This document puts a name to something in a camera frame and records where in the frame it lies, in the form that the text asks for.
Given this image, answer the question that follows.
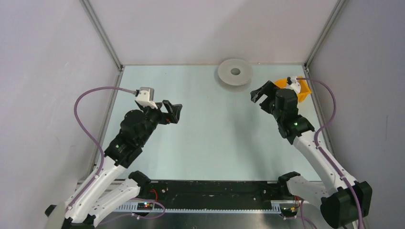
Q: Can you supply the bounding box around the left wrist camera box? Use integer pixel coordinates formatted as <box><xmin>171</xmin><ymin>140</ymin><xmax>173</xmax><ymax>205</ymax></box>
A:
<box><xmin>135</xmin><ymin>87</ymin><xmax>158</xmax><ymax>109</ymax></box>

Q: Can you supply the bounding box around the right controller board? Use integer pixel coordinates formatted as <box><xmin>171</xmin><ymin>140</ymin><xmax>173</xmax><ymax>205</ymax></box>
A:
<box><xmin>280</xmin><ymin>207</ymin><xmax>298</xmax><ymax>219</ymax></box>

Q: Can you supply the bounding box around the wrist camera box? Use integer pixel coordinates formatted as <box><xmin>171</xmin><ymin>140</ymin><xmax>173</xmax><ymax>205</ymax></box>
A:
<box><xmin>135</xmin><ymin>87</ymin><xmax>158</xmax><ymax>109</ymax></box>
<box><xmin>285</xmin><ymin>76</ymin><xmax>301</xmax><ymax>94</ymax></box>

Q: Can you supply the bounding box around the right corner aluminium post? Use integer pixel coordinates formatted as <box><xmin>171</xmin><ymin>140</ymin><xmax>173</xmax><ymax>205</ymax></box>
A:
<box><xmin>304</xmin><ymin>0</ymin><xmax>348</xmax><ymax>71</ymax></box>

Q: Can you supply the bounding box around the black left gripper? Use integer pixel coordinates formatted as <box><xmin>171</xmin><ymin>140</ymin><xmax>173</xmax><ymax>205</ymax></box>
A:
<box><xmin>138</xmin><ymin>99</ymin><xmax>181</xmax><ymax>146</ymax></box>

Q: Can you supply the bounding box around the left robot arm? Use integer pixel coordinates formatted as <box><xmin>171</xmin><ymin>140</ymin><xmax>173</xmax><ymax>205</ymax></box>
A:
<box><xmin>45</xmin><ymin>100</ymin><xmax>182</xmax><ymax>229</ymax></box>

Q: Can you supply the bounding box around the left corner aluminium post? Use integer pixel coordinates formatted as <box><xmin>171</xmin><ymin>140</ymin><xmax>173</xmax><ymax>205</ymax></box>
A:
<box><xmin>80</xmin><ymin>0</ymin><xmax>123</xmax><ymax>71</ymax></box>

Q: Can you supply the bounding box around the white plastic cable spool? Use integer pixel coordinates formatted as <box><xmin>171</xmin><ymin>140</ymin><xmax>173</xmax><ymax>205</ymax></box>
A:
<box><xmin>215</xmin><ymin>59</ymin><xmax>254</xmax><ymax>93</ymax></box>

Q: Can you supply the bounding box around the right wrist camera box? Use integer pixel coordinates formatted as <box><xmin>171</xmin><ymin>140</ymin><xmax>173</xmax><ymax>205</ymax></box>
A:
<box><xmin>285</xmin><ymin>76</ymin><xmax>301</xmax><ymax>94</ymax></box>

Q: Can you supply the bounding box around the controller board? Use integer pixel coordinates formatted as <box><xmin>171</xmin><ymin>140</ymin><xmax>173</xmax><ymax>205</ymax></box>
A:
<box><xmin>280</xmin><ymin>207</ymin><xmax>298</xmax><ymax>219</ymax></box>
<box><xmin>137</xmin><ymin>202</ymin><xmax>154</xmax><ymax>211</ymax></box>

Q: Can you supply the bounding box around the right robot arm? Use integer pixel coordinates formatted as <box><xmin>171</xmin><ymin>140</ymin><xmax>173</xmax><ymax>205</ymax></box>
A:
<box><xmin>250</xmin><ymin>80</ymin><xmax>373</xmax><ymax>229</ymax></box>

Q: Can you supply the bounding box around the corner aluminium post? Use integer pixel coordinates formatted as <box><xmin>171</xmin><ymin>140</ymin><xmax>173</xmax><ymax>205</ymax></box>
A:
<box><xmin>304</xmin><ymin>0</ymin><xmax>348</xmax><ymax>71</ymax></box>
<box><xmin>80</xmin><ymin>0</ymin><xmax>123</xmax><ymax>71</ymax></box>

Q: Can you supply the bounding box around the orange plastic bin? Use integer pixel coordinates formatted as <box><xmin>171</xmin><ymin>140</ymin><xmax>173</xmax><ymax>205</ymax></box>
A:
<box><xmin>274</xmin><ymin>76</ymin><xmax>311</xmax><ymax>103</ymax></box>

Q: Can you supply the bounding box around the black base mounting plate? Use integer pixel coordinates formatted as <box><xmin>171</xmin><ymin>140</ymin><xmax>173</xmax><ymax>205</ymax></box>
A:
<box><xmin>138</xmin><ymin>180</ymin><xmax>285</xmax><ymax>210</ymax></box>

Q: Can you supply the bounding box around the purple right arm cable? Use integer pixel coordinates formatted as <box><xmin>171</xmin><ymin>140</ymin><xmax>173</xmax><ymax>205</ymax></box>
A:
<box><xmin>297</xmin><ymin>77</ymin><xmax>364</xmax><ymax>229</ymax></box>

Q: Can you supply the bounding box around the left controller board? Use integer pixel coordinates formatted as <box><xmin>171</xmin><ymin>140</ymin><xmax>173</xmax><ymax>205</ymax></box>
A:
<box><xmin>137</xmin><ymin>202</ymin><xmax>154</xmax><ymax>211</ymax></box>

